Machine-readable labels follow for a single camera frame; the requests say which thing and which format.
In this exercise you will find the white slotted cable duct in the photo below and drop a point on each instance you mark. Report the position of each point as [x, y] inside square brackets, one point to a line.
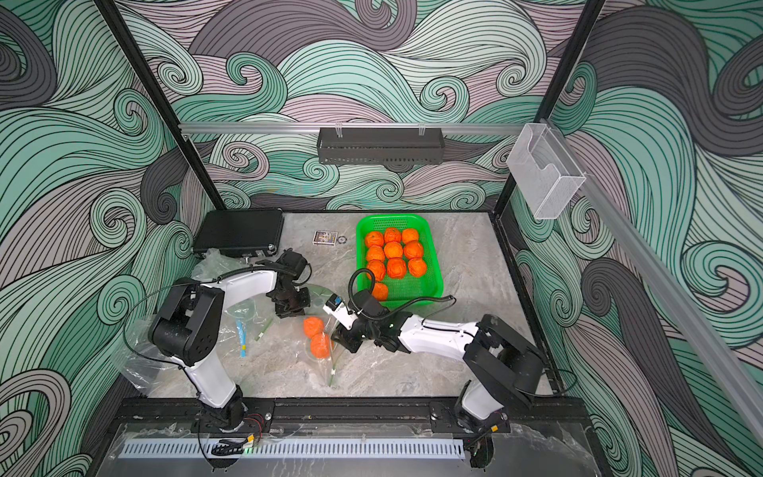
[300, 448]

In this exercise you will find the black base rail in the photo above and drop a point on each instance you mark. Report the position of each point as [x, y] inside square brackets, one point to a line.
[274, 416]

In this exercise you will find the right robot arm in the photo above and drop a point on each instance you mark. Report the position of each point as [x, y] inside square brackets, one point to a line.
[506, 367]

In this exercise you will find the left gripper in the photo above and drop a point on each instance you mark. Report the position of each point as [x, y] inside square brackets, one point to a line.
[284, 312]

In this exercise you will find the green-zip clear bag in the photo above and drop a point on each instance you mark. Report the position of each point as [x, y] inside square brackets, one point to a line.
[247, 311]

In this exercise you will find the small card box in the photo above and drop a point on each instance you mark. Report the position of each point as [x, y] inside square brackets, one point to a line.
[325, 238]

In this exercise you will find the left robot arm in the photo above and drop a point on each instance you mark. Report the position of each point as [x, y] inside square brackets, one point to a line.
[187, 327]

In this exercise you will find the green plastic basket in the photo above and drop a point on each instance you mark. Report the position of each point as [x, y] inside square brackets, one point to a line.
[401, 290]

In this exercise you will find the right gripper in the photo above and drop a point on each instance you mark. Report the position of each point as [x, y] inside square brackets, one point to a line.
[345, 339]

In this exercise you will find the black case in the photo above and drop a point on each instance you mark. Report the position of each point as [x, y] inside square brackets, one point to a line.
[244, 233]

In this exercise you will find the clear acrylic wall holder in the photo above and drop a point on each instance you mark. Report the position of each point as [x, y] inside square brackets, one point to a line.
[545, 170]

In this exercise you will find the black wall tray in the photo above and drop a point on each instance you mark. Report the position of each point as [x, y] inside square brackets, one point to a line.
[380, 146]

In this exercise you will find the orange taken out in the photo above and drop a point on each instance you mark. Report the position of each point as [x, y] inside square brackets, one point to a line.
[378, 268]
[417, 267]
[375, 238]
[409, 235]
[393, 250]
[393, 235]
[396, 268]
[375, 254]
[380, 292]
[413, 250]

